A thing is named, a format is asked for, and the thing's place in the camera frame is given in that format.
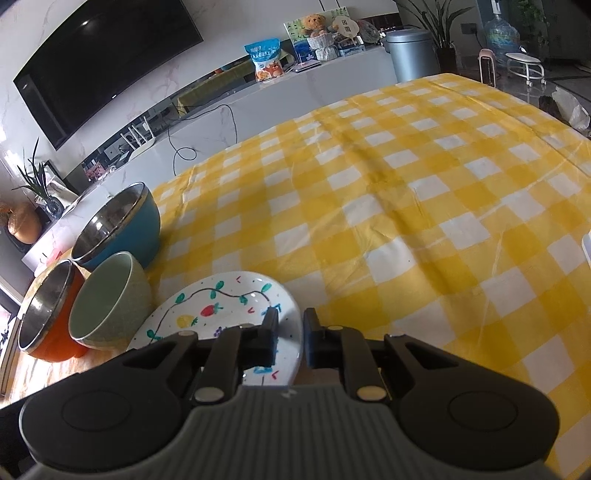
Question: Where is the white wrapped basket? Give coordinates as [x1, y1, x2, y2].
[307, 34, 340, 62]

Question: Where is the orange round vase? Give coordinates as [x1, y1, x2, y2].
[7, 200, 42, 244]

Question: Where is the black cable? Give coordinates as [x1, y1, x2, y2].
[167, 104, 238, 175]

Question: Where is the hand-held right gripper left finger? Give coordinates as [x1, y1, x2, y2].
[111, 307, 281, 404]

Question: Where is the white round stool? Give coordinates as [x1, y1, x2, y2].
[505, 52, 548, 89]

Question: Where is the white plastic bag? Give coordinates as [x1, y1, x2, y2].
[551, 87, 591, 131]

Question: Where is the black picture frame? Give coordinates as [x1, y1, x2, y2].
[44, 159, 80, 204]

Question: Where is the tall potted plant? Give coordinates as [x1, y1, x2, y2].
[399, 0, 476, 75]

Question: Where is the orange steel-lined bowl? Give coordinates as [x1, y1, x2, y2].
[17, 259, 88, 361]

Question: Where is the pink space heater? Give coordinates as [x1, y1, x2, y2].
[478, 48, 502, 88]

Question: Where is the green printed card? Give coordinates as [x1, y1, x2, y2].
[284, 7, 351, 47]

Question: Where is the white television cabinet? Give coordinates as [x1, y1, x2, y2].
[21, 48, 400, 266]

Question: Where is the blue steel-lined bowl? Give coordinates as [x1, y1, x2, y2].
[70, 181, 161, 272]

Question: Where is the blue snack bag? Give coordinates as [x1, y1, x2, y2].
[244, 39, 283, 83]

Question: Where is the blue water bottle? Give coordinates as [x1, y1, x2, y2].
[484, 13, 520, 58]

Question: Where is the white router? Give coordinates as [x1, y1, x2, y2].
[121, 117, 155, 160]

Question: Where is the round paper fan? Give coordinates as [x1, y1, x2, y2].
[332, 15, 360, 38]

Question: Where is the black wall television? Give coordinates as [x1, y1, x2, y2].
[13, 0, 204, 151]

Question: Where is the pale green ceramic bowl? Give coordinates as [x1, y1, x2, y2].
[68, 251, 152, 350]

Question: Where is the grey trash can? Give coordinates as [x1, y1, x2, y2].
[384, 28, 439, 84]

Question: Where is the yellow checked tablecloth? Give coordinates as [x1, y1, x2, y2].
[9, 73, 591, 478]

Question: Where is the plant in blue vase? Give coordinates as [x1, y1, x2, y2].
[11, 138, 65, 217]

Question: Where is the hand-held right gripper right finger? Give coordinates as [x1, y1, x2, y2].
[302, 308, 467, 402]

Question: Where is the white fruit-print plate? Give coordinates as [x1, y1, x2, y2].
[126, 271, 303, 386]

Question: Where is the brown teddy bear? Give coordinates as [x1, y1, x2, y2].
[300, 14, 329, 38]

